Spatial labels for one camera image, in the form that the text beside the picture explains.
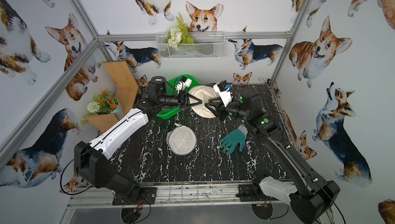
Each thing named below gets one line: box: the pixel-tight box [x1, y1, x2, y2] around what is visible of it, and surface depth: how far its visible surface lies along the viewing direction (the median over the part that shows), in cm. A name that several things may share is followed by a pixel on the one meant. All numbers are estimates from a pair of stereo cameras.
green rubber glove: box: [219, 124, 249, 155], surface depth 93 cm
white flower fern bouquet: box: [163, 12, 195, 49], surface depth 82 cm
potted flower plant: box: [86, 88, 124, 120], surface depth 85 cm
